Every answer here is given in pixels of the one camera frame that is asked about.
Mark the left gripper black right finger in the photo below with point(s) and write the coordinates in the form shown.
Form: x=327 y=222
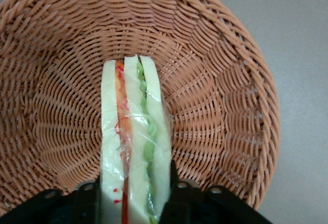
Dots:
x=205 y=206

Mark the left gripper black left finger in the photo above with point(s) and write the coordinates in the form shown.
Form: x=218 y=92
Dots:
x=64 y=206

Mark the triangle sandwich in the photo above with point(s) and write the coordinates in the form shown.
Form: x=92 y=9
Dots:
x=135 y=137

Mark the round brown wicker basket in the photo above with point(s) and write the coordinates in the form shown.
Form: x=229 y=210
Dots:
x=205 y=93

